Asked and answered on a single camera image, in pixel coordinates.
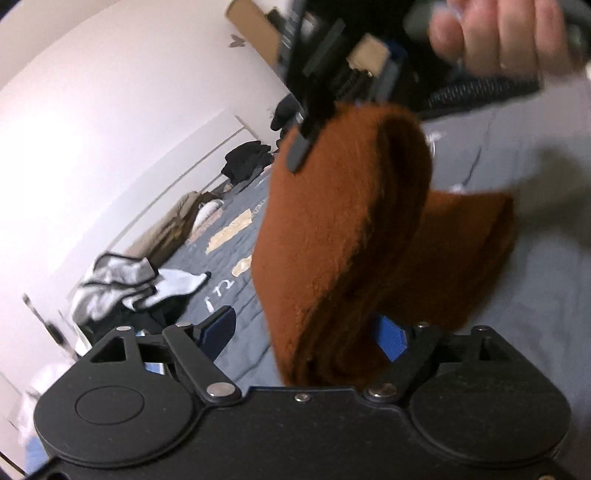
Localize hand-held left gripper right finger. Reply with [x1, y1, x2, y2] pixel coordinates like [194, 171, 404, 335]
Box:
[365, 315, 509, 407]

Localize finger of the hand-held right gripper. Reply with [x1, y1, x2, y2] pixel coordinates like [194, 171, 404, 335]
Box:
[374, 42, 409, 104]
[286, 21, 347, 174]

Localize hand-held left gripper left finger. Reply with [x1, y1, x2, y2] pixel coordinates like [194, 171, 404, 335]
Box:
[85, 305, 242, 406]

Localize rust brown sweater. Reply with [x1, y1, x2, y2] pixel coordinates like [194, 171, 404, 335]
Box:
[252, 102, 515, 387]

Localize black clothes pile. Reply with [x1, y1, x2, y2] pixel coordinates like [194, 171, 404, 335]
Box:
[221, 141, 275, 185]

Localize beige folded clothes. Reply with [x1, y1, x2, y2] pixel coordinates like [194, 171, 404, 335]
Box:
[134, 191, 222, 264]

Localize person's right hand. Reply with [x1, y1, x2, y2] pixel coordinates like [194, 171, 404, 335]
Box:
[428, 0, 572, 77]

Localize black and white garment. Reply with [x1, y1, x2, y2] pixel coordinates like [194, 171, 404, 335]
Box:
[69, 253, 212, 344]

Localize white folded cloth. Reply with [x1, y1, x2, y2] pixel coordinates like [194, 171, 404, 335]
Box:
[193, 200, 223, 232]

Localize grey printed bed quilt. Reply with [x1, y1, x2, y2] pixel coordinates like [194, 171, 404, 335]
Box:
[83, 108, 591, 416]

